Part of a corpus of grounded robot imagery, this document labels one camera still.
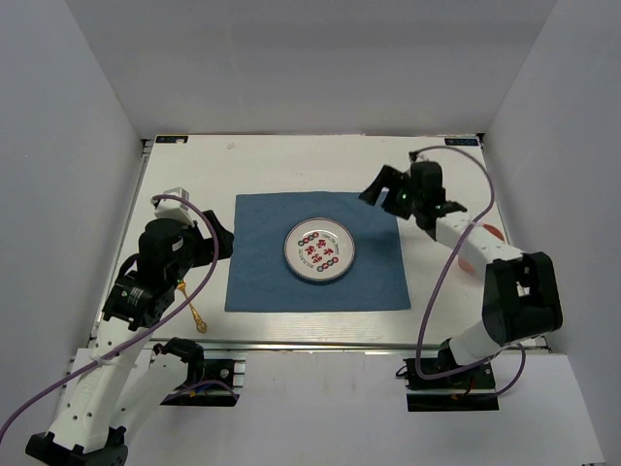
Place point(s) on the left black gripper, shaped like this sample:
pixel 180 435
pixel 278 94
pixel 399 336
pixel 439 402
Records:
pixel 206 244

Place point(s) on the gold fork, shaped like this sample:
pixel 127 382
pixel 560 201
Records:
pixel 200 325

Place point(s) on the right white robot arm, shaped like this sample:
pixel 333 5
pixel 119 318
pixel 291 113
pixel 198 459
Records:
pixel 520 295

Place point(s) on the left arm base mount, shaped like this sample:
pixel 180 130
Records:
pixel 208 383

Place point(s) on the pink cup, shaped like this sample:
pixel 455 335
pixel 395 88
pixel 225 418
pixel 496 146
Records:
pixel 471 262

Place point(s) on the blue cloth napkin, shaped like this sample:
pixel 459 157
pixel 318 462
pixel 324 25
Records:
pixel 260 280

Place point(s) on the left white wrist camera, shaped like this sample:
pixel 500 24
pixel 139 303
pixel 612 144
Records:
pixel 173 209

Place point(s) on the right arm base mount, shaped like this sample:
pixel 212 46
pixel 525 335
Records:
pixel 472 391

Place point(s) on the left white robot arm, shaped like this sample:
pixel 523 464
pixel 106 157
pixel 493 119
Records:
pixel 95 426

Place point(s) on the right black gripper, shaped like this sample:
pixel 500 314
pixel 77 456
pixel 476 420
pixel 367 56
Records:
pixel 392 180

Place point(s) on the white plate with red characters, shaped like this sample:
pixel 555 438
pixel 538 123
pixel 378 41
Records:
pixel 319 250

